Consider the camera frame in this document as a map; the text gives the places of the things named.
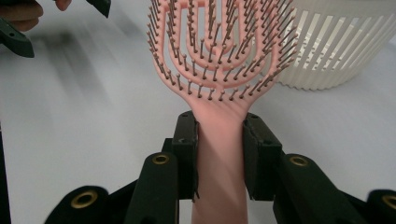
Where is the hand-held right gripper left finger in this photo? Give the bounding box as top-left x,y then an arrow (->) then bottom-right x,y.
171,110 -> 200,202

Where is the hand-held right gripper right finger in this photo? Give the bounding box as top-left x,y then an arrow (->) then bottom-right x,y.
242,112 -> 283,202

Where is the pink hairbrush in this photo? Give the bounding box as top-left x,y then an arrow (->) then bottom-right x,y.
146,0 -> 298,224

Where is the white ribbed plastic basket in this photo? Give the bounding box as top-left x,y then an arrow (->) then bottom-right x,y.
255,0 -> 396,91

